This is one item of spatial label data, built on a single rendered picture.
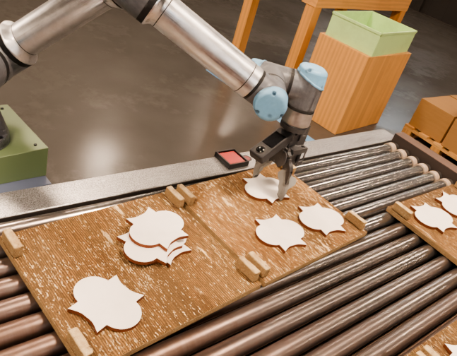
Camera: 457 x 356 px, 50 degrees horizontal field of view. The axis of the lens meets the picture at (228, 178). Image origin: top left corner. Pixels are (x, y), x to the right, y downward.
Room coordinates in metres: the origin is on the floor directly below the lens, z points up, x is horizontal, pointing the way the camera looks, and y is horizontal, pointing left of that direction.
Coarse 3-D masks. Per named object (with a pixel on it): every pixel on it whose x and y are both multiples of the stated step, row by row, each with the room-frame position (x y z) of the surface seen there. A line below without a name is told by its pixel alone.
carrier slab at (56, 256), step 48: (0, 240) 0.68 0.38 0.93; (48, 240) 0.71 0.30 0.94; (96, 240) 0.76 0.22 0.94; (192, 240) 0.85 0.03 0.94; (48, 288) 0.60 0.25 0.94; (144, 288) 0.67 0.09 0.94; (192, 288) 0.71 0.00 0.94; (240, 288) 0.75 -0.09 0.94; (96, 336) 0.53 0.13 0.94; (144, 336) 0.56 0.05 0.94
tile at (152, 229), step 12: (144, 216) 0.84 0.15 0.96; (156, 216) 0.86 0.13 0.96; (168, 216) 0.87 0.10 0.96; (132, 228) 0.79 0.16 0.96; (144, 228) 0.81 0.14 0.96; (156, 228) 0.82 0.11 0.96; (168, 228) 0.83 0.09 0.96; (180, 228) 0.84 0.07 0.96; (132, 240) 0.76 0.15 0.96; (144, 240) 0.77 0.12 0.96; (156, 240) 0.78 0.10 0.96; (168, 240) 0.79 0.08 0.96
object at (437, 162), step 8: (400, 136) 1.82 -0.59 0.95; (408, 136) 1.85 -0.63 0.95; (400, 144) 1.81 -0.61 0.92; (408, 144) 1.79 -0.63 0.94; (416, 144) 1.79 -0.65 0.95; (416, 152) 1.76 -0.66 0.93; (424, 152) 1.75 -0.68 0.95; (432, 152) 1.77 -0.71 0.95; (424, 160) 1.74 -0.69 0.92; (432, 160) 1.72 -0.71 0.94; (440, 160) 1.71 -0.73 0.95; (448, 160) 1.74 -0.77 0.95; (432, 168) 1.71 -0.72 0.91; (440, 168) 1.69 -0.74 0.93; (448, 168) 1.67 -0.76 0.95; (456, 168) 1.69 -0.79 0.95; (448, 176) 1.66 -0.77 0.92; (456, 176) 1.65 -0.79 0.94
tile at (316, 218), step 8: (304, 208) 1.11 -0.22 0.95; (312, 208) 1.12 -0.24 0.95; (320, 208) 1.13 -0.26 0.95; (328, 208) 1.15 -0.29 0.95; (304, 216) 1.07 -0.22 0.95; (312, 216) 1.08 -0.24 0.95; (320, 216) 1.09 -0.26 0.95; (328, 216) 1.11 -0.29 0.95; (336, 216) 1.12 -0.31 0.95; (304, 224) 1.04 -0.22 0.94; (312, 224) 1.05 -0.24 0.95; (320, 224) 1.06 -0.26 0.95; (328, 224) 1.07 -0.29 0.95; (336, 224) 1.08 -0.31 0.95; (328, 232) 1.04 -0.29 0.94; (344, 232) 1.07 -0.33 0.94
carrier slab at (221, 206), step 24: (264, 168) 1.27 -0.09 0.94; (192, 192) 1.03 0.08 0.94; (216, 192) 1.06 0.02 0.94; (240, 192) 1.10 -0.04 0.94; (288, 192) 1.18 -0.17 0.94; (312, 192) 1.22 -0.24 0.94; (216, 216) 0.96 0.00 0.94; (240, 216) 1.00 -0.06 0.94; (264, 216) 1.03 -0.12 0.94; (288, 216) 1.06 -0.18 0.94; (240, 240) 0.90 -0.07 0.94; (312, 240) 0.99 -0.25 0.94; (336, 240) 1.02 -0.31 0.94; (288, 264) 0.87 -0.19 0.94
